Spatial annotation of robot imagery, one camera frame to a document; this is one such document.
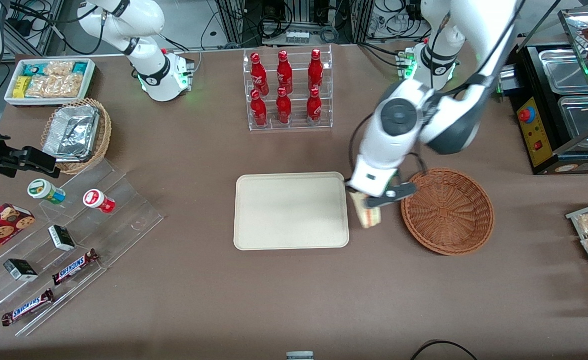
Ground triangular sandwich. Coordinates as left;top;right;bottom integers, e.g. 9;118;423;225
350;191;383;229

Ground brown wicker basket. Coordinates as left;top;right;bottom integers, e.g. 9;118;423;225
401;167;495;256

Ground light wicker basket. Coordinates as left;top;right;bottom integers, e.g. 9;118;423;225
40;97;112;175

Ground cream plastic tray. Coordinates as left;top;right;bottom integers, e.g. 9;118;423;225
233;171;350;251

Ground green lid cup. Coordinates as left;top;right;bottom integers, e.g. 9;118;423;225
27;178;66;205

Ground silver foil packets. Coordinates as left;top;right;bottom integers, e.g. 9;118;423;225
42;104;100;162

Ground red lid cup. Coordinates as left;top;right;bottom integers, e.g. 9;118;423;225
83;189;116;214

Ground clear cracker bag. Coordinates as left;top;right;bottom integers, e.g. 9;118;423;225
26;74;83;99
44;60;75;77

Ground small dark green box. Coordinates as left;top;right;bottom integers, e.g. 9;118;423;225
48;224;76;252
3;258;38;282

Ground clear acrylic bottle rack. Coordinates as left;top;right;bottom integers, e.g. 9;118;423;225
243;44;333;132

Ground red cola bottle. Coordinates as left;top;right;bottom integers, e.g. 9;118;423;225
250;52;269;96
306;87;323;125
276;87;292;125
308;48;324;93
250;89;268;127
277;50;293;95

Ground white snack bin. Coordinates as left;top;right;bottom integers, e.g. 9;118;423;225
4;58;96;108

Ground clear acrylic stepped display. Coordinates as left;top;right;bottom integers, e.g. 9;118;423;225
0;157;165;337

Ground Snickers chocolate bar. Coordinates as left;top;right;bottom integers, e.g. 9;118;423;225
51;248;99;286
1;288;55;327

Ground black food warmer machine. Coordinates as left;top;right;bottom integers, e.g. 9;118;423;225
508;5;588;176

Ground grey controller box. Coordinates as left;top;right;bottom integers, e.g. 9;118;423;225
496;64;520;97

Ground steel food pan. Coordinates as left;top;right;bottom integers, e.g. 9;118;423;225
558;95;588;144
539;47;588;95

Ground black cable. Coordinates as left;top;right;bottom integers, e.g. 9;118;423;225
410;339;480;360

